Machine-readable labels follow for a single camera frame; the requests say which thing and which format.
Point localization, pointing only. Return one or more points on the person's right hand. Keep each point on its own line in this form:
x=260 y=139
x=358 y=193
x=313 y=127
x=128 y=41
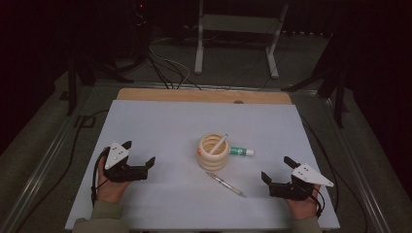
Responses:
x=302 y=208

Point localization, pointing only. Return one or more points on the black floor bracket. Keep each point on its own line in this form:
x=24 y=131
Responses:
x=85 y=121

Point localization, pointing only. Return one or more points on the white metal stand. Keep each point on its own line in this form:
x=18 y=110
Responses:
x=239 y=23

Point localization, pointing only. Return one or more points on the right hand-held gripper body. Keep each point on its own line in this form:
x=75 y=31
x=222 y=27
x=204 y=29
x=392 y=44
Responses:
x=309 y=176

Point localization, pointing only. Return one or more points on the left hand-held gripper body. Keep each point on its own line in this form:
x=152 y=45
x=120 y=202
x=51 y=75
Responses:
x=117 y=155

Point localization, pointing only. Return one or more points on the cream ribbed pen holder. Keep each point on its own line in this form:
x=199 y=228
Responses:
x=212 y=161

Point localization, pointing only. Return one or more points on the green and white glue stick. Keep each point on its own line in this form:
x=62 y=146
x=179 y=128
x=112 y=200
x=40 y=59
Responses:
x=243 y=151

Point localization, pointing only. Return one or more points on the person's left hand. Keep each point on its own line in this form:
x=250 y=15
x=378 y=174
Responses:
x=111 y=192

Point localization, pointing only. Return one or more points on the metal frame rail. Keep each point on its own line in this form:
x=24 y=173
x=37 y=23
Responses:
x=42 y=161
x=359 y=168

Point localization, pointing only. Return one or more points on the white table mat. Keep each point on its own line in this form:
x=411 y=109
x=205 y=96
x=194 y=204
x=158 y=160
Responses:
x=162 y=207

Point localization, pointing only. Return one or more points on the clear ballpoint pen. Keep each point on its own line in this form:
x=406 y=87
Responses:
x=225 y=184

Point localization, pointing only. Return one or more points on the black tripod stand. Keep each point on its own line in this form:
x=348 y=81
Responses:
x=339 y=97
x=72 y=87

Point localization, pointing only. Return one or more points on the white pen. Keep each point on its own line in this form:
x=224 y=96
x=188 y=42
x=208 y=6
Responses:
x=218 y=144

